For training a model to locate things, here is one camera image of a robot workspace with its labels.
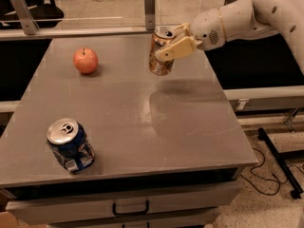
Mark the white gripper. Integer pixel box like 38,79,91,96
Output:
155,9,226,62

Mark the white drawer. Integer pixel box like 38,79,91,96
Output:
47,208,219,228
7,181,241,225

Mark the black drawer handle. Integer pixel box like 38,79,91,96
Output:
112,200,150,218

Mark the red apple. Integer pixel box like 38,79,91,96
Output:
73,47,98,74

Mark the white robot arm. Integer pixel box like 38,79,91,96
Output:
154,0,304,73

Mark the black stand leg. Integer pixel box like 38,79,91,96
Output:
257,128,304,200

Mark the blue pepsi can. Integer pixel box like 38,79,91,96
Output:
47,118,95,173

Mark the white upper drawer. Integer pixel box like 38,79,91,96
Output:
7,181,241,225

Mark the black floor cable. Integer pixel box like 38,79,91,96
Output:
240,147,304,197

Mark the white horizontal rail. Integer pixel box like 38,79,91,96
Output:
0,26,152,41

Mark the middle metal bracket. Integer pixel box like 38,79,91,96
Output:
144,0,156,30

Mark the white lower drawer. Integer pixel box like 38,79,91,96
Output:
47,208,219,228

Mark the left metal bracket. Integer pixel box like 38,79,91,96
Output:
10,0,39,35

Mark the orange soda can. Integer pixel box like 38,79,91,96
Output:
149,27,176,76

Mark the black office chair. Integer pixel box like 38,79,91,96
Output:
0,0,64,29

